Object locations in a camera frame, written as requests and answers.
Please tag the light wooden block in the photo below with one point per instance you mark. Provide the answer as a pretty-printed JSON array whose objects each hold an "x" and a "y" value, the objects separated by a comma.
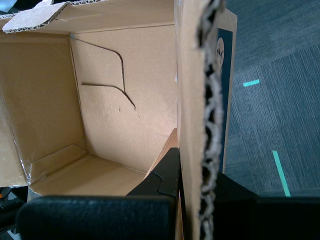
[{"x": 167, "y": 147}]

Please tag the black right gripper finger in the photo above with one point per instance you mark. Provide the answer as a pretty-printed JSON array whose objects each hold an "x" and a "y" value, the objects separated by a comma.
[
  {"x": 100, "y": 217},
  {"x": 262, "y": 217}
]

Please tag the brown cardboard box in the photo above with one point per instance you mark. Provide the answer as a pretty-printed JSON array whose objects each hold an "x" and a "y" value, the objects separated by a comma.
[{"x": 125, "y": 62}]

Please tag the green floor tape line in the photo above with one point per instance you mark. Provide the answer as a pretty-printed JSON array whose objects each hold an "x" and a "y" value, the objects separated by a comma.
[
  {"x": 281, "y": 172},
  {"x": 251, "y": 83}
]

